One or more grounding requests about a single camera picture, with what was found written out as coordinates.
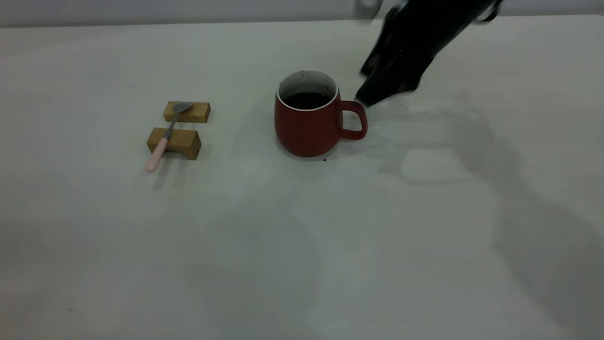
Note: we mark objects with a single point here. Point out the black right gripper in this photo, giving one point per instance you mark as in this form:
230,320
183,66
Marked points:
415,38

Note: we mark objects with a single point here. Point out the black coffee liquid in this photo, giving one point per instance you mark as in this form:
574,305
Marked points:
306,100

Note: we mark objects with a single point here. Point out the red ceramic mug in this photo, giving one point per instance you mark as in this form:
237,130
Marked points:
306,134

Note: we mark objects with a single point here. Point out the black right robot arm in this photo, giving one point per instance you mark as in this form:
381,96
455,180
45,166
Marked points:
476,7

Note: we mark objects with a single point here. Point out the flat wooden block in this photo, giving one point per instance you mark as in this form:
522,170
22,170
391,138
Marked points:
198,113

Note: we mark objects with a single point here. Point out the arched wooden block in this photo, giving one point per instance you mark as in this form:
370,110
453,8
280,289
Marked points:
186,141

